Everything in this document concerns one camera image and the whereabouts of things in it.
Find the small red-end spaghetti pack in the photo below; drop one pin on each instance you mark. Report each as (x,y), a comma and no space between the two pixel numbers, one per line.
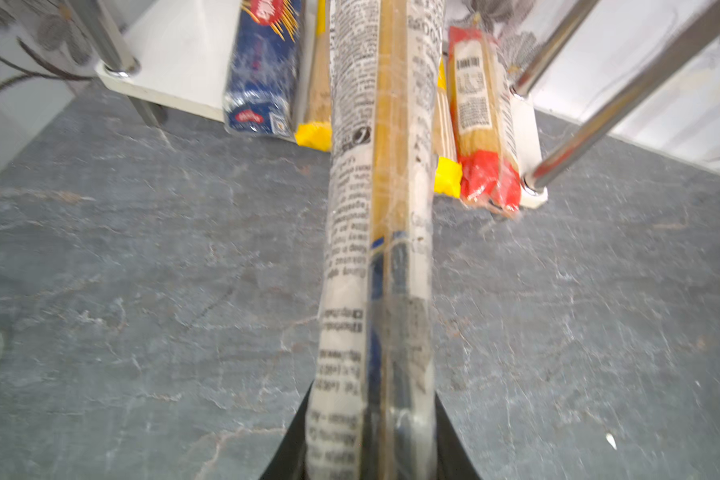
(482,122)

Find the clear blue-end spaghetti pack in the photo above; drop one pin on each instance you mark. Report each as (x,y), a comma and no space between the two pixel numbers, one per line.
(371,411)

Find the white two-tier shelf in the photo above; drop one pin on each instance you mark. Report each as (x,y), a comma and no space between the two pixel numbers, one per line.
(177,56)

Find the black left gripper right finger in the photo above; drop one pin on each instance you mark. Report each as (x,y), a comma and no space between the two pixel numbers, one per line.
(453,462)

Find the yellow pastatime pack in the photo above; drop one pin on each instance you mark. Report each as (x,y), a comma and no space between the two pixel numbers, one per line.
(314,129)
(448,174)

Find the blue Barilla spaghetti pack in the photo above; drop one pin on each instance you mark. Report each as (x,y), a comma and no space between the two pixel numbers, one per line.
(262,79)

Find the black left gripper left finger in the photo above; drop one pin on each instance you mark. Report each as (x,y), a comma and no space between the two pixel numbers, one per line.
(288,461)

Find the yellow Pastatime pack front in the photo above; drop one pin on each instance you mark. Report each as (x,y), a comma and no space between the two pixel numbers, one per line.
(448,174)

